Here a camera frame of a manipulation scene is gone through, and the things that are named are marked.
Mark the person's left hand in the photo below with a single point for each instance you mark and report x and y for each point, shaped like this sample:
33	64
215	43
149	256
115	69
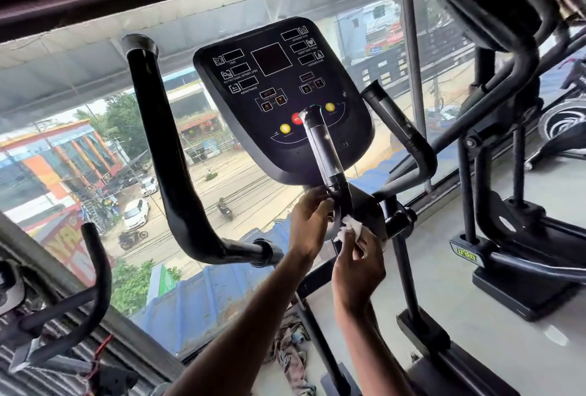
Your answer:
307	226

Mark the person's right hand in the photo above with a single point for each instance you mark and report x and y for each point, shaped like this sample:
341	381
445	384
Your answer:
358	272

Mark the person's right thumb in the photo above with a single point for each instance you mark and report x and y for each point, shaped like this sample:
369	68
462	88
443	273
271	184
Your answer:
342	245

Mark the person's left fingers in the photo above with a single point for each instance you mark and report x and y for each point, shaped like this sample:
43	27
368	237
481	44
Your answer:
323	202

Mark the white tissue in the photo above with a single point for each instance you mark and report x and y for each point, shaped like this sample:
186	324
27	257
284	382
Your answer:
349	228

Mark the short black grip bar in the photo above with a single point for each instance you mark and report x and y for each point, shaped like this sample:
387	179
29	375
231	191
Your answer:
320	148

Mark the person's right forearm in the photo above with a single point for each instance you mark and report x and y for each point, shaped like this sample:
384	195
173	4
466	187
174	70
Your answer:
371	350

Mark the person's left forearm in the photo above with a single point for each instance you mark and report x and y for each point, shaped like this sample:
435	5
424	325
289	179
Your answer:
238	336

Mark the motorcycle with rider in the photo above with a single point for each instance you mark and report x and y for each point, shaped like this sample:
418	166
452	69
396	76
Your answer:
224	209
132	239

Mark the crumpled multicoloured rag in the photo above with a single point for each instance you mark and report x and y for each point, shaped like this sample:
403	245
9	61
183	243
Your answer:
289	346

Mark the blue corrugated roof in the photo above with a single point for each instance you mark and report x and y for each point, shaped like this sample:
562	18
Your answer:
215	295

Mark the black elliptical console panel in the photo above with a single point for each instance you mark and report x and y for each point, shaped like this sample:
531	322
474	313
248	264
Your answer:
274	66

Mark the white car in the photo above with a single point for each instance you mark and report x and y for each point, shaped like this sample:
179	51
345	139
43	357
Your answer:
136	213
149	185

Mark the exercise bike with flywheel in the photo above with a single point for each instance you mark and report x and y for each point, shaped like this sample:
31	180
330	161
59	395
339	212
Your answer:
564	122

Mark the large black elliptical trainer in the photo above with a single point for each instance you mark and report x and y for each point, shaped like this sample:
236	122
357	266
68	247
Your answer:
503	2

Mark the colourful striped building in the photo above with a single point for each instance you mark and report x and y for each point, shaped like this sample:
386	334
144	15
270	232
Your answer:
50	171

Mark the grey metal window post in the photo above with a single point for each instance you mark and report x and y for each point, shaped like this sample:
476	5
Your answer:
409	43

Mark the grey window sill frame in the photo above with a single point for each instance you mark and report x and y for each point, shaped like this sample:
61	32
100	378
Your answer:
68	281

